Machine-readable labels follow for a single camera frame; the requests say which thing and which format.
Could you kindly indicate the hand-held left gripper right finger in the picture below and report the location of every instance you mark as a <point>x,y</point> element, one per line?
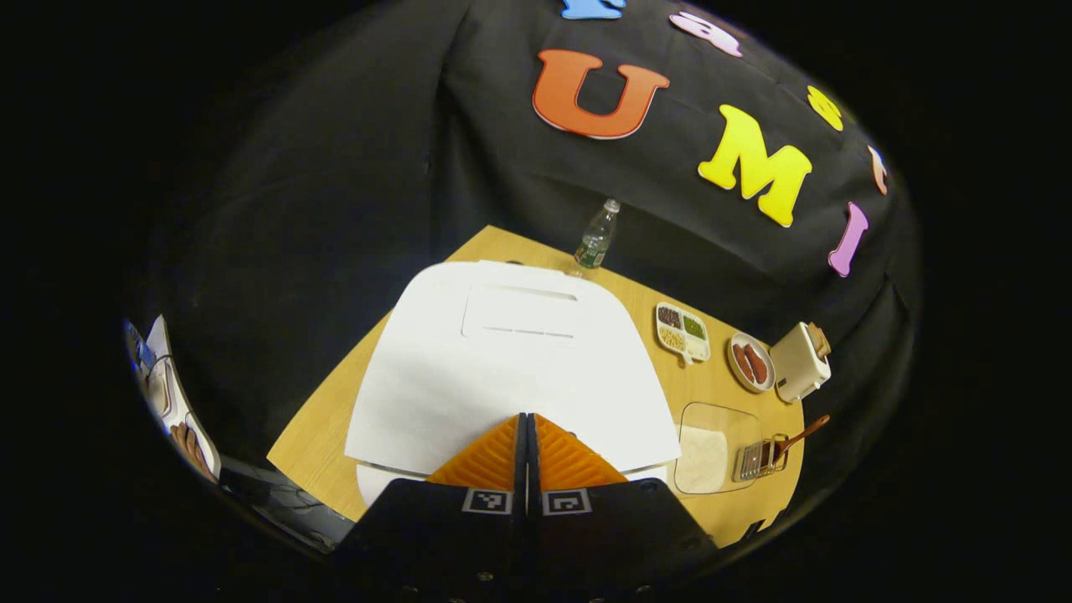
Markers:
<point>569,519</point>

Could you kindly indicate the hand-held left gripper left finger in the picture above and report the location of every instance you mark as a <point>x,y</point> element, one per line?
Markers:
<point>494,519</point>

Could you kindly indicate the clear rice container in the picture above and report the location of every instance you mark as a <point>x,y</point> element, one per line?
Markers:
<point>703,456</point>

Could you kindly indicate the white rice cooker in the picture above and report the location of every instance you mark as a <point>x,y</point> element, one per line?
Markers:
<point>502,368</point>

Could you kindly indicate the brown wooden spoon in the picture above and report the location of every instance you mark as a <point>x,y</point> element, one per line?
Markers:
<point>808,431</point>

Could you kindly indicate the white divided grain dish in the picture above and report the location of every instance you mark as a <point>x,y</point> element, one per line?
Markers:
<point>682,332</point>

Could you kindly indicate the red sausage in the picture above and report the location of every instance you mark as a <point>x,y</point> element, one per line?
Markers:
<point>743,363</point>
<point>757,363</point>

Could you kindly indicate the round sausage plate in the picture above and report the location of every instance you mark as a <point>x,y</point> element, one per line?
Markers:
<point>750,363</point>

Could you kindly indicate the white toaster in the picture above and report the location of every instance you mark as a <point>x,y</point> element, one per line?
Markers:
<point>796,364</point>

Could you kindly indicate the clear plastic water bottle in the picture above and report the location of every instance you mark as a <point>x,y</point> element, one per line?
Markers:
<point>596,241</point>

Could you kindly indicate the toast bread slice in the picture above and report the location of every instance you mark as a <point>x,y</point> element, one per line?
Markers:
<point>814,337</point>
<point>824,343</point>

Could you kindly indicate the white side desk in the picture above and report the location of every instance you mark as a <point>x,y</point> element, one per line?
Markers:
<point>180,402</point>

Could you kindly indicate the black backdrop cloth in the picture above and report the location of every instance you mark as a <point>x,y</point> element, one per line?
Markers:
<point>318,209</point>

